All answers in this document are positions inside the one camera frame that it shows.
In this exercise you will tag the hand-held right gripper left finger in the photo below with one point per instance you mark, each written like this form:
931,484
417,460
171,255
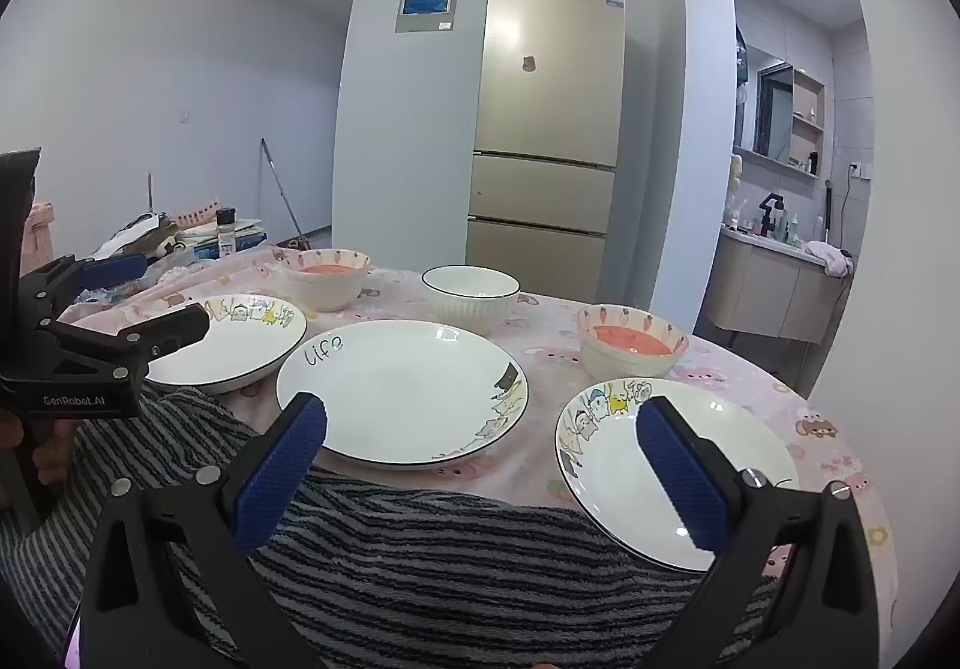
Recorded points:
281,474

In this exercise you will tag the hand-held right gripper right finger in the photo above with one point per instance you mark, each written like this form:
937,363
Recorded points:
679,481

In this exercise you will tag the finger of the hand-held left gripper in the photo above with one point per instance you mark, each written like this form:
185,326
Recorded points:
112,270
172,330

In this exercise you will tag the white plate with cartoon animals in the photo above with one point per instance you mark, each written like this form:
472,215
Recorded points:
615,474
232,354

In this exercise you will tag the pink carrot print bowl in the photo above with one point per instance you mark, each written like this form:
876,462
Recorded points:
630,361
326,290

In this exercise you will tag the white plate with cat print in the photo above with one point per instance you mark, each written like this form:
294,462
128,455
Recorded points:
405,391

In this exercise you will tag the white ribbed bowl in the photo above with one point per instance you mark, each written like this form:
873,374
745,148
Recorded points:
469,313

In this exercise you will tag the person's left hand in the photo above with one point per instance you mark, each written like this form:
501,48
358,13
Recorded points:
54,463

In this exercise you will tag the black and white cloth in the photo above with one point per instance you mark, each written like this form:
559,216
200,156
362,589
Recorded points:
139,230

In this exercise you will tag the pink storage box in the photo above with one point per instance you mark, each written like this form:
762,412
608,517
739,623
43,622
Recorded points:
41,226

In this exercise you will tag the pink toothed rack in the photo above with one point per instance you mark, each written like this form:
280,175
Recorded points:
196,213

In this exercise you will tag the spice bottle with black cap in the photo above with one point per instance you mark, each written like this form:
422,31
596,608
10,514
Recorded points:
226,238

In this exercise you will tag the blue and white box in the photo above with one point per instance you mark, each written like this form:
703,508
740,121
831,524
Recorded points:
244,241

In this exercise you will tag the mop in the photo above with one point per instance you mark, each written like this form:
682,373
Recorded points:
299,241

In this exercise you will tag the grey striped cloth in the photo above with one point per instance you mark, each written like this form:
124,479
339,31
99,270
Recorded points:
450,579

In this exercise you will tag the pink printed blanket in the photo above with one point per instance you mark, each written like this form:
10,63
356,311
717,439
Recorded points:
540,339

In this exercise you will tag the beige vanity cabinet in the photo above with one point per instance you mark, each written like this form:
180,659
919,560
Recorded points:
765,286

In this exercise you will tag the white crumpled towel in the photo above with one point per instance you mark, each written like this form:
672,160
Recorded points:
829,256

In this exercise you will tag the green bottle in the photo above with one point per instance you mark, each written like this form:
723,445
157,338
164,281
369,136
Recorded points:
784,230

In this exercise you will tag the white bottle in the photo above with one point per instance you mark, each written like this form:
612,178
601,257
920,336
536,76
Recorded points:
795,228

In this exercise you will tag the black faucet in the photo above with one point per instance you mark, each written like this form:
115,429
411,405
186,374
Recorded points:
769,211

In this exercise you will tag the hanging shower tool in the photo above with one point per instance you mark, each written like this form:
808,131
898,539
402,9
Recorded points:
827,211

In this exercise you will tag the yellow plush toy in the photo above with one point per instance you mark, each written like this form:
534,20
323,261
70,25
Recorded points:
739,178

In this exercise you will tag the mirror cabinet with shelves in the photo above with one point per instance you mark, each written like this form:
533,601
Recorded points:
776,114

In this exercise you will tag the gold three-door fridge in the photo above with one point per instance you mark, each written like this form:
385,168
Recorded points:
547,114

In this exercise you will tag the dark hanging cloth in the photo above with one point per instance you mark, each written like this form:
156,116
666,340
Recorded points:
741,58

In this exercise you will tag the pink fridge sticker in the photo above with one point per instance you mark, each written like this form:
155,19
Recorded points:
529,64

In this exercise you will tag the bathroom wall socket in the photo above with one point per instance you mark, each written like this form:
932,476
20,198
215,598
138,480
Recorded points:
862,170

